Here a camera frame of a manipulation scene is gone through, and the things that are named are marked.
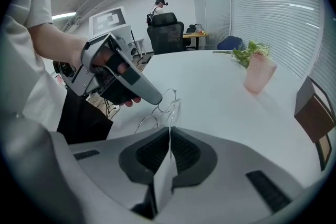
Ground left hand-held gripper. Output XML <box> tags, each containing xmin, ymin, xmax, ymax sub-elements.
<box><xmin>70</xmin><ymin>6</ymin><xmax>163</xmax><ymax>105</ymax></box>

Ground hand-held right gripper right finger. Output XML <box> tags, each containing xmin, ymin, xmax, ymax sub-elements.
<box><xmin>154</xmin><ymin>126</ymin><xmax>312</xmax><ymax>224</ymax></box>

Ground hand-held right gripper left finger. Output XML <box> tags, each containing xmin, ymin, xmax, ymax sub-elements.
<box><xmin>49</xmin><ymin>126</ymin><xmax>171</xmax><ymax>224</ymax></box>

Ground thin metal wire-frame glasses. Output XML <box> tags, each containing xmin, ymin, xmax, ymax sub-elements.
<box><xmin>134</xmin><ymin>88</ymin><xmax>182</xmax><ymax>158</ymax></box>

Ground person's left forearm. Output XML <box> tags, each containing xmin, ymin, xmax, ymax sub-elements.
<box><xmin>27</xmin><ymin>22</ymin><xmax>89</xmax><ymax>68</ymax></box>

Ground person's left hand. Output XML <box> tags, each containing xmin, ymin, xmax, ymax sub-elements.
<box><xmin>90</xmin><ymin>46</ymin><xmax>143</xmax><ymax>108</ymax></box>

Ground black tripod stand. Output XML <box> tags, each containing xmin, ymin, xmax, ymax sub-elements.
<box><xmin>129</xmin><ymin>29</ymin><xmax>148</xmax><ymax>65</ymax></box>

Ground person's black trousers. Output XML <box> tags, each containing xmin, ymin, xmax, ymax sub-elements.
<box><xmin>56</xmin><ymin>87</ymin><xmax>114</xmax><ymax>145</ymax></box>

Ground black office chair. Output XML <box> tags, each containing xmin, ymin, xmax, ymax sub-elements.
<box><xmin>146</xmin><ymin>12</ymin><xmax>187</xmax><ymax>56</ymax></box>

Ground yellow wooden side desk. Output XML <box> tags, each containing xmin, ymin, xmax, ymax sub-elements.
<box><xmin>182</xmin><ymin>32</ymin><xmax>209</xmax><ymax>51</ymax></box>

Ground blue chair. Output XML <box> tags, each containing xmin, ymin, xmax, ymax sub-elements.
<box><xmin>217</xmin><ymin>35</ymin><xmax>243</xmax><ymax>51</ymax></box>

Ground pink ribbed cup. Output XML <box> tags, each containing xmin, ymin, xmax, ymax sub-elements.
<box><xmin>243</xmin><ymin>53</ymin><xmax>278</xmax><ymax>94</ymax></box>

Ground dark brown box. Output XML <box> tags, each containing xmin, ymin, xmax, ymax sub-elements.
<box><xmin>293</xmin><ymin>76</ymin><xmax>336</xmax><ymax>144</ymax></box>

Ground green leafy plant sprig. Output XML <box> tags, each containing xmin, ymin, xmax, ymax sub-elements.
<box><xmin>213</xmin><ymin>39</ymin><xmax>271</xmax><ymax>69</ymax></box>

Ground long ceiling light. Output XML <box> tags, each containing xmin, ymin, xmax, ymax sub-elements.
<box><xmin>51</xmin><ymin>11</ymin><xmax>77</xmax><ymax>20</ymax></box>

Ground grey window blinds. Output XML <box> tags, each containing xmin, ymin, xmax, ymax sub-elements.
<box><xmin>192</xmin><ymin>0</ymin><xmax>336</xmax><ymax>104</ymax></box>

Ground black floor cable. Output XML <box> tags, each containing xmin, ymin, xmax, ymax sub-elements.
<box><xmin>104</xmin><ymin>98</ymin><xmax>120</xmax><ymax>118</ymax></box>

